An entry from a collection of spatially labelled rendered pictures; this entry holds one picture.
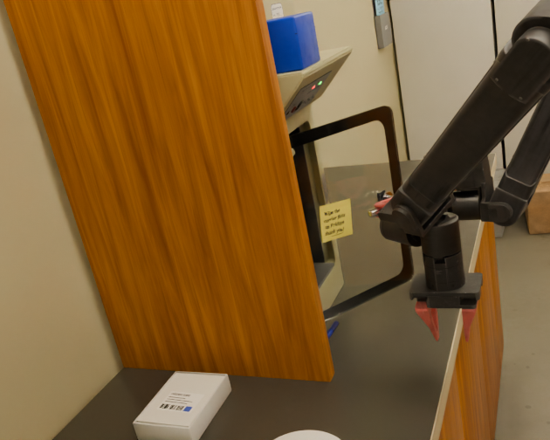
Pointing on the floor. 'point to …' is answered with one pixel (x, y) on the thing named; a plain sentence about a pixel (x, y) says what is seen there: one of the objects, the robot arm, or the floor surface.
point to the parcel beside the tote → (549, 205)
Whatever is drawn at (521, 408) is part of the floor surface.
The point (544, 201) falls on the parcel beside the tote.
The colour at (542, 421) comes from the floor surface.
